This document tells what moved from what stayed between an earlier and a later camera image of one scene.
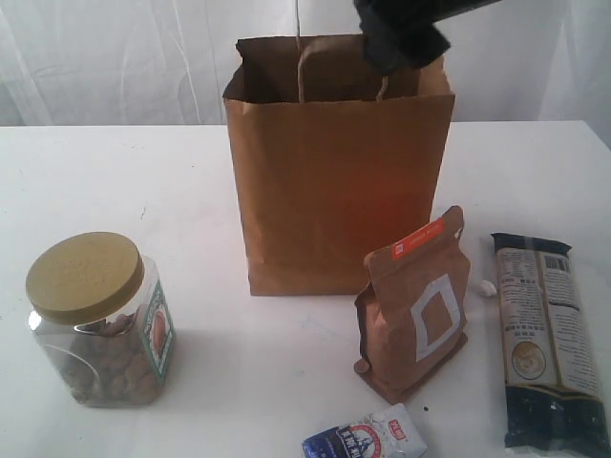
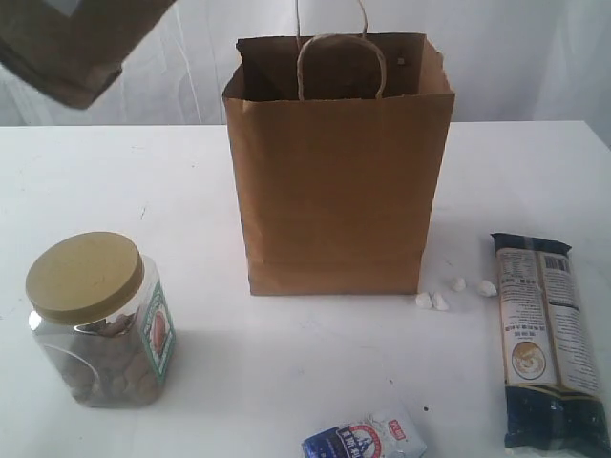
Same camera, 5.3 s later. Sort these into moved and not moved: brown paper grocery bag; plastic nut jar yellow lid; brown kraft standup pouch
Moved: brown kraft standup pouch
Not moved: plastic nut jar yellow lid; brown paper grocery bag
